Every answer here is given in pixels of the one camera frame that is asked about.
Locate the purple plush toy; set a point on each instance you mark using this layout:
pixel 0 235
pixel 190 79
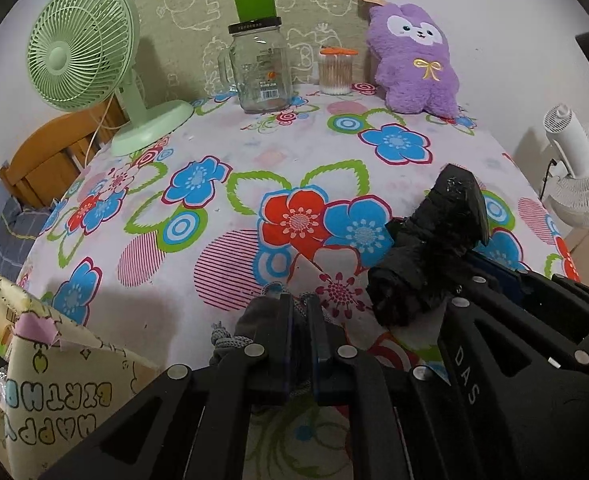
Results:
pixel 414 75

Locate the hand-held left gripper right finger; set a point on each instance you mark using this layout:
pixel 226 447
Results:
pixel 322 360

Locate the yellow fabric storage box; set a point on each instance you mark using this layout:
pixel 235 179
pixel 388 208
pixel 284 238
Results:
pixel 74 385

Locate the green plastic cup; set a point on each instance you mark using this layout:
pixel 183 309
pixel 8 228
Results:
pixel 254 5

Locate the grey striped pillow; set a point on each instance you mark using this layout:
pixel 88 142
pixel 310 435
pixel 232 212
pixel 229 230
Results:
pixel 14 240

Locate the white circulator fan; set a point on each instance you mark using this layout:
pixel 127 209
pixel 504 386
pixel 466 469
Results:
pixel 579 160

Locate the green desk fan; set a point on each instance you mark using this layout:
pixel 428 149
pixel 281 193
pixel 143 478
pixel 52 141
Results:
pixel 64 55

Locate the black socks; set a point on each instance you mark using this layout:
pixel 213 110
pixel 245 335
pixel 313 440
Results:
pixel 434 240

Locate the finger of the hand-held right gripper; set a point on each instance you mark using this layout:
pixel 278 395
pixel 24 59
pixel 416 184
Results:
pixel 462 360
pixel 499 272

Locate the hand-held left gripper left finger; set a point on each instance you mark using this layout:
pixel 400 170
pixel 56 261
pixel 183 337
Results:
pixel 282 360

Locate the glass jar mug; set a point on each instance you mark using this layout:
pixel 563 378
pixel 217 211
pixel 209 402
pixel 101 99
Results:
pixel 259 75

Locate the cotton swab container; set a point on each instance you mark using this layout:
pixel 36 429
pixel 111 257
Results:
pixel 337 72

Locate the beige patterned board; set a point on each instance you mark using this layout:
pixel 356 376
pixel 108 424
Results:
pixel 189 15

